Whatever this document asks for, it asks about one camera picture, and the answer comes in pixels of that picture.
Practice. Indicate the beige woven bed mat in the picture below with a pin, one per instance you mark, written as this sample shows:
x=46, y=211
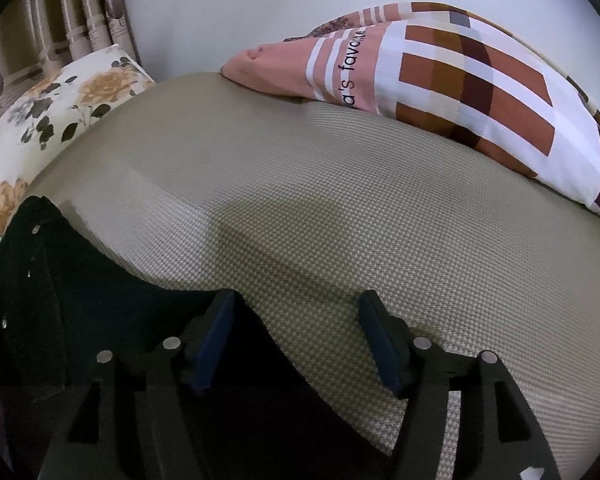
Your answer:
x=330, y=185

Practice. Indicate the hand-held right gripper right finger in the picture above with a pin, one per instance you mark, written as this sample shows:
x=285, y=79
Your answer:
x=384, y=347

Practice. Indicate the black pants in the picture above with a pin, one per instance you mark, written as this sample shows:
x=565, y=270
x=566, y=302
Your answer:
x=80, y=305

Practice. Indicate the white floral pillow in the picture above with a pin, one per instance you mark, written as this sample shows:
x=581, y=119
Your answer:
x=80, y=95

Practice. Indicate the brown patterned blanket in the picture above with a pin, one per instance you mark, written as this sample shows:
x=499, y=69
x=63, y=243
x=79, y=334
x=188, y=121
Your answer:
x=337, y=24

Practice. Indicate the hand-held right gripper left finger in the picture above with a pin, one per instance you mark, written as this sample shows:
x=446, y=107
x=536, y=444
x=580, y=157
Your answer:
x=209, y=352

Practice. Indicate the beige striped curtain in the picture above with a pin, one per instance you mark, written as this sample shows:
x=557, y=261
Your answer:
x=67, y=10

